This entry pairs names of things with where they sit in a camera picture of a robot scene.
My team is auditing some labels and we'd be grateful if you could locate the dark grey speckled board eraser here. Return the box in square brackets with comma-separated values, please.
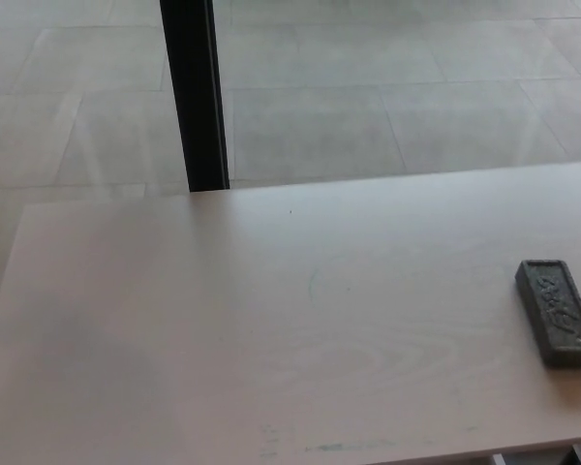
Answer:
[514, 259, 581, 369]

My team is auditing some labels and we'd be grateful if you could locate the black vertical metal post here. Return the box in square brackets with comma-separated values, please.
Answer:
[159, 0, 231, 194]

